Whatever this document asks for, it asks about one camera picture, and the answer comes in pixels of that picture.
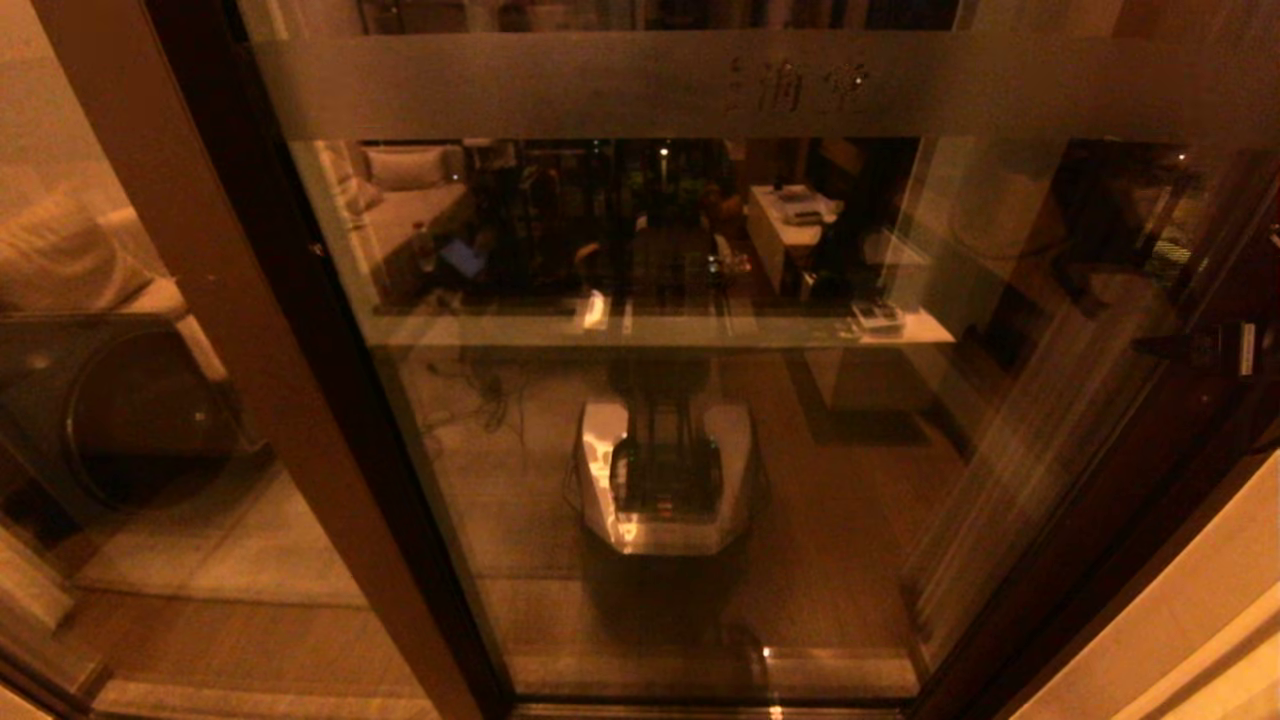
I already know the dark metal floor track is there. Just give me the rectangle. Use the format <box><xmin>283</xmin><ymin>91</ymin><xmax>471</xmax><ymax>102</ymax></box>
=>
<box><xmin>505</xmin><ymin>700</ymin><xmax>911</xmax><ymax>720</ymax></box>

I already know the dark stone window sill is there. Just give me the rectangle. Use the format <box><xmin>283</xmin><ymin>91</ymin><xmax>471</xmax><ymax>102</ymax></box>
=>
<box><xmin>375</xmin><ymin>298</ymin><xmax>901</xmax><ymax>321</ymax></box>

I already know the brown framed fixed glass panel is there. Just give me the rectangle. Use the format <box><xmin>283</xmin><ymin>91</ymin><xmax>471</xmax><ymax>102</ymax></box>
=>
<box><xmin>0</xmin><ymin>0</ymin><xmax>516</xmax><ymax>720</ymax></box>

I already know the dark brown door jamb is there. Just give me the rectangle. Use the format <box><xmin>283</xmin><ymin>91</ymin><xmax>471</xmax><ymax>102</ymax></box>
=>
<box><xmin>920</xmin><ymin>300</ymin><xmax>1280</xmax><ymax>720</ymax></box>

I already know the brown framed sliding glass door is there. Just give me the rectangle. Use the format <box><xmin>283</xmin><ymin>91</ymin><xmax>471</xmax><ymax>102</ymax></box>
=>
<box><xmin>240</xmin><ymin>0</ymin><xmax>1280</xmax><ymax>716</ymax></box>

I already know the dark front-load washing machine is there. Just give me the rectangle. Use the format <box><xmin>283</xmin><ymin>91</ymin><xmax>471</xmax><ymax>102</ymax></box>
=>
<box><xmin>0</xmin><ymin>315</ymin><xmax>263</xmax><ymax>521</ymax></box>

